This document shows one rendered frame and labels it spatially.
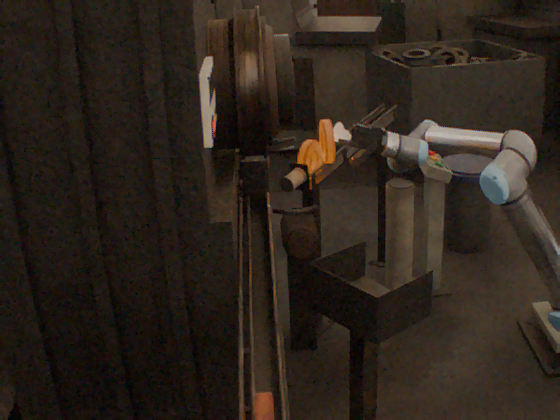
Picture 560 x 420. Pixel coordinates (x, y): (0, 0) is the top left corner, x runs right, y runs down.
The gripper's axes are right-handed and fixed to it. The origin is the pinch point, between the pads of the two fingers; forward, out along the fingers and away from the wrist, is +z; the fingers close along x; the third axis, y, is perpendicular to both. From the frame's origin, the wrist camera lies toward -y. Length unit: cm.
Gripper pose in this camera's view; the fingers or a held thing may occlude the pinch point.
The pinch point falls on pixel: (326, 136)
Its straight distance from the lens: 257.9
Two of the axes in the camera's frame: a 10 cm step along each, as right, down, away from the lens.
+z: -9.7, -2.0, -1.4
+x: 0.6, 3.7, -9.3
